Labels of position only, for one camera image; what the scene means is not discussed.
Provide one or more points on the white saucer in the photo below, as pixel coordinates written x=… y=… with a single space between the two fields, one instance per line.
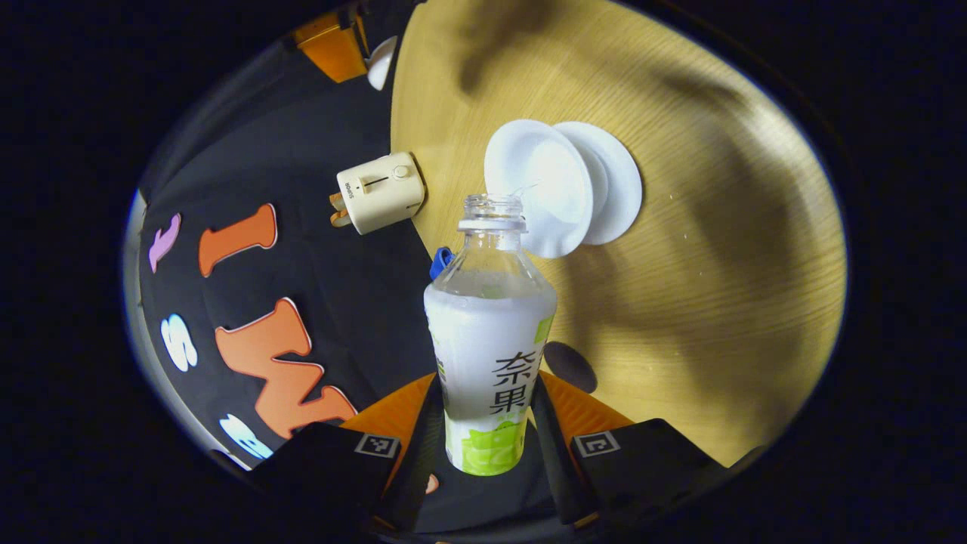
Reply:
x=619 y=181

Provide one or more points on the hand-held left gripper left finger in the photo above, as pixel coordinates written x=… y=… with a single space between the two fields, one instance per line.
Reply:
x=412 y=461

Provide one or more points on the black backdrop cloth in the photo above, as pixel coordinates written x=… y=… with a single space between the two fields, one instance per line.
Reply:
x=363 y=302

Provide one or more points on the blue folded towel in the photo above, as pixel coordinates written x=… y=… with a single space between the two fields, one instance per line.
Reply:
x=440 y=263

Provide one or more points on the brown toast slice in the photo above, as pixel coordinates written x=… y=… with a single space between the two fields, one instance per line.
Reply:
x=341 y=219
x=338 y=201

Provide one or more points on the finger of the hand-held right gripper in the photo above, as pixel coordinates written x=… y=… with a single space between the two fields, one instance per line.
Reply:
x=332 y=49

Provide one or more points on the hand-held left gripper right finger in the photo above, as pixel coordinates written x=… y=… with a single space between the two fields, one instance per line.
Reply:
x=555 y=468

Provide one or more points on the white toaster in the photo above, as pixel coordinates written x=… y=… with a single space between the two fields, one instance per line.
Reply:
x=381 y=193

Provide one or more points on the clear water bottle white label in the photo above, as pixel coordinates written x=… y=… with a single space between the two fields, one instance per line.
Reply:
x=487 y=340

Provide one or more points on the dark round coaster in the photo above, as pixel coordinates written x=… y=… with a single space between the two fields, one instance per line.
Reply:
x=570 y=366

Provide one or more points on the white teacup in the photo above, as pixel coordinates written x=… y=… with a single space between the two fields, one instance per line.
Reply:
x=544 y=181

